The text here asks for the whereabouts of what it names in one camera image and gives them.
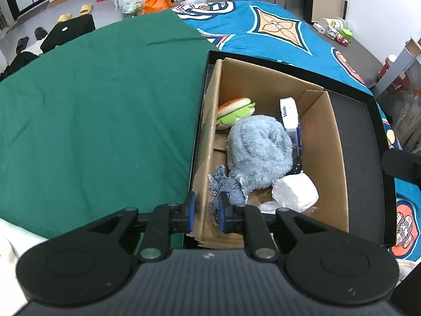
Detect black shallow tray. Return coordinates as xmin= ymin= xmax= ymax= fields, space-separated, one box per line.
xmin=198 ymin=51 xmax=396 ymax=247

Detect brown cardboard box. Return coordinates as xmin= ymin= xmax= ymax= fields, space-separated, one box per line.
xmin=191 ymin=58 xmax=349 ymax=249

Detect white soft wad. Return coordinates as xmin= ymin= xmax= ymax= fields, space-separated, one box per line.
xmin=272 ymin=173 xmax=319 ymax=213

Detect yellow slipper left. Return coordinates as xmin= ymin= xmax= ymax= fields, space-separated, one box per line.
xmin=56 ymin=13 xmax=72 ymax=24

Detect hamburger plush toy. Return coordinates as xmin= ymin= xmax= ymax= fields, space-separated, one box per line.
xmin=215 ymin=98 xmax=255 ymax=131

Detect grey mattress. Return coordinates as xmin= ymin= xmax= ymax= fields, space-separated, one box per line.
xmin=305 ymin=24 xmax=382 ymax=91

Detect yellow slipper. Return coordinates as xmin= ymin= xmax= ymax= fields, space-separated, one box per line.
xmin=56 ymin=13 xmax=72 ymax=24
xmin=79 ymin=4 xmax=93 ymax=16

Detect black laptop bag floor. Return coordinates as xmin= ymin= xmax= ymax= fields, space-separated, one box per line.
xmin=40 ymin=14 xmax=96 ymax=53

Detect white grey side table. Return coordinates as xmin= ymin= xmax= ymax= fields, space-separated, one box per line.
xmin=372 ymin=38 xmax=420 ymax=98

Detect yellow slipper right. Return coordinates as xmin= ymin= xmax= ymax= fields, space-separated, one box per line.
xmin=79 ymin=4 xmax=93 ymax=16

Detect green cup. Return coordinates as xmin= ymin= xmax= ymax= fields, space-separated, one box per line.
xmin=340 ymin=28 xmax=353 ymax=39

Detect blue denim fish toy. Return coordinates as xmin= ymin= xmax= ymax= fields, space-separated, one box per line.
xmin=208 ymin=165 xmax=248 ymax=228

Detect tissue pack white purple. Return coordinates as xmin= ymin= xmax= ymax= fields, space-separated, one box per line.
xmin=280 ymin=97 xmax=303 ymax=158

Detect light blue fluffy towel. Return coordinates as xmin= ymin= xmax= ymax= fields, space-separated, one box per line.
xmin=226 ymin=115 xmax=293 ymax=194

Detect green cloth sheet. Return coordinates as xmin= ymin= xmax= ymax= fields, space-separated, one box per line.
xmin=1 ymin=10 xmax=213 ymax=238

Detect blue patterned blanket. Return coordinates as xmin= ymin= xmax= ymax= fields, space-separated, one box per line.
xmin=173 ymin=1 xmax=420 ymax=262

